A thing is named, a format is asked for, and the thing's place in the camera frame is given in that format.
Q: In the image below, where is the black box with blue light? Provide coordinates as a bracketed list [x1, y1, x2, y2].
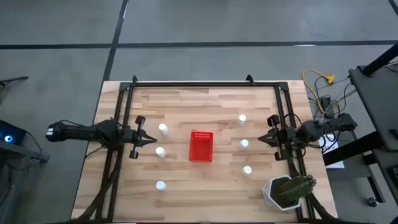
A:
[0, 119, 27, 147]

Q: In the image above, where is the yellow extension cable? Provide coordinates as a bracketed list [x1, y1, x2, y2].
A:
[301, 68, 336, 114]

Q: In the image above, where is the white paper sheet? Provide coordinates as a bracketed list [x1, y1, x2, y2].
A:
[317, 132, 345, 170]

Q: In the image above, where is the black side table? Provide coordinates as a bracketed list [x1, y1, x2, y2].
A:
[322, 43, 398, 218]

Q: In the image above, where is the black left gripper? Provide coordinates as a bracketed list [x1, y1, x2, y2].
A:
[121, 114, 158, 160]

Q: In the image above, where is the black aluminium table frame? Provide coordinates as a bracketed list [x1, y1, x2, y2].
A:
[72, 73, 338, 224]

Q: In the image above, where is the white faceted plant pot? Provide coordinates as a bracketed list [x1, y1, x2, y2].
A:
[261, 175, 303, 213]

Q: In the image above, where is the green cactus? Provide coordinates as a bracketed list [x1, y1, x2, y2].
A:
[273, 174, 317, 208]

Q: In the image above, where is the black stand leg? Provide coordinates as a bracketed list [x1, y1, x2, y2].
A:
[0, 76, 29, 88]

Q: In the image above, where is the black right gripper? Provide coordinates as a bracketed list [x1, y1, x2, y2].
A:
[257, 114, 299, 162]

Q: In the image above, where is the black power strip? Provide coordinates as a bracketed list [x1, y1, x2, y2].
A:
[320, 95, 333, 118]

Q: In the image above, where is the red plastic basket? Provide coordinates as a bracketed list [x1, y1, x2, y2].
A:
[189, 131, 214, 163]

